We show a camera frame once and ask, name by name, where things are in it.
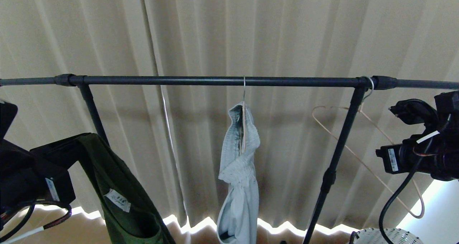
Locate pale grey shorts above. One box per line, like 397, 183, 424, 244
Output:
217, 102, 261, 244

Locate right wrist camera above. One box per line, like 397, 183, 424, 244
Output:
389, 99, 439, 126

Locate white laundry basket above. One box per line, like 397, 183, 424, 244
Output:
350, 228, 425, 244

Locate green garment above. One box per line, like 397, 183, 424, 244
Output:
77, 133, 176, 244

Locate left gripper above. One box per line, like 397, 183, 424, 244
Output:
0, 140, 76, 210

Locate pink clothes hanger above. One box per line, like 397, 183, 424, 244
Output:
312, 77, 425, 219
241, 76, 248, 155

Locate beige curtain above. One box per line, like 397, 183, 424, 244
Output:
0, 0, 459, 234

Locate black clothes rack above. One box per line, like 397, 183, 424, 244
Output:
0, 74, 459, 244

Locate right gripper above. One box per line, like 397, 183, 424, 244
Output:
377, 136, 445, 176

